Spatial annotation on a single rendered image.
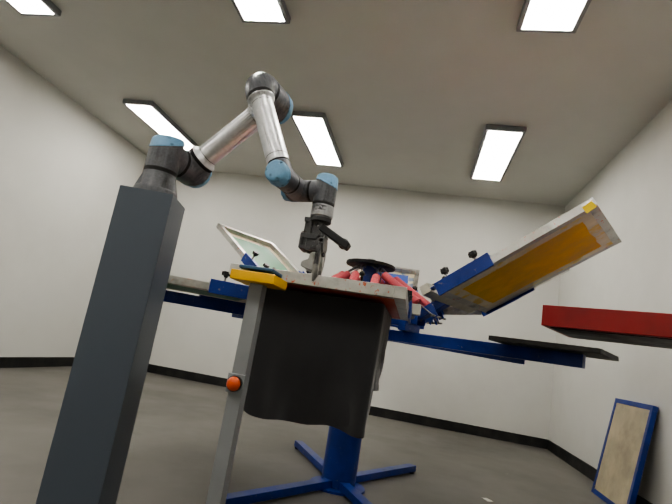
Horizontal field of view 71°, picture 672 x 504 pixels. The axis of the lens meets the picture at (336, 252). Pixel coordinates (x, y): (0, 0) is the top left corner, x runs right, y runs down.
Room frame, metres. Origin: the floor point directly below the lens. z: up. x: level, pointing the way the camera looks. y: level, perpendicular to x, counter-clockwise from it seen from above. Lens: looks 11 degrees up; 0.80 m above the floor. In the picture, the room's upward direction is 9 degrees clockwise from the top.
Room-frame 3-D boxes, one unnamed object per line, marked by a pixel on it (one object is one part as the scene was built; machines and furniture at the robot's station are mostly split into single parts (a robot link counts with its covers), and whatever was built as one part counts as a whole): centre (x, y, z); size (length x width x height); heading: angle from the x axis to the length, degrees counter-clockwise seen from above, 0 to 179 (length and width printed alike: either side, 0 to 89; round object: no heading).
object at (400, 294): (1.87, -0.02, 0.98); 0.79 x 0.58 x 0.04; 169
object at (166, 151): (1.63, 0.67, 1.37); 0.13 x 0.12 x 0.14; 157
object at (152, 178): (1.62, 0.67, 1.25); 0.15 x 0.15 x 0.10
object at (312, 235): (1.51, 0.07, 1.13); 0.09 x 0.08 x 0.12; 79
